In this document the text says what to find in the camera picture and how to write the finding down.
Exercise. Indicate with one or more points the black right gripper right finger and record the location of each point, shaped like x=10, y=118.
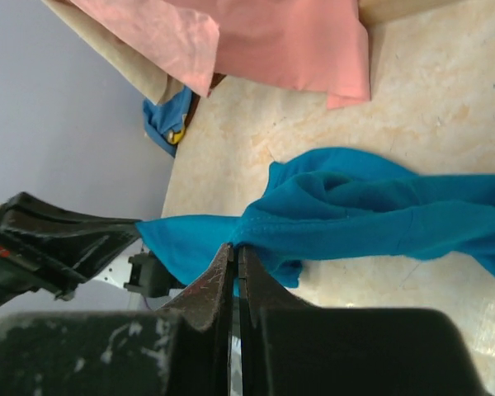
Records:
x=260, y=296

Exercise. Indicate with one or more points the light blue ribbed shirt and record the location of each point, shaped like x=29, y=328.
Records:
x=160, y=118

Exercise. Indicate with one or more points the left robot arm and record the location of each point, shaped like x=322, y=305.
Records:
x=141, y=273

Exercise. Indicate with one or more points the blue t-shirt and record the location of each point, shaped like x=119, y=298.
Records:
x=335, y=203

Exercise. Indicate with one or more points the beige hanging t-shirt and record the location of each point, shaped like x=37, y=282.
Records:
x=141, y=73

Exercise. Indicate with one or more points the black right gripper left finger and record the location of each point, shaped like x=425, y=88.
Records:
x=194, y=332

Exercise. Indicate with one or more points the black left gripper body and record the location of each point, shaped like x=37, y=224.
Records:
x=32, y=255

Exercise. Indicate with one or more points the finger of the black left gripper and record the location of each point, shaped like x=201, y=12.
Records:
x=94, y=242

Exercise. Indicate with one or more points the pink hanging t-shirt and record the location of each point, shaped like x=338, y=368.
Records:
x=315, y=46

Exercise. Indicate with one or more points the wooden clothes rack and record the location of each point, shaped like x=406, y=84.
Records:
x=374, y=12

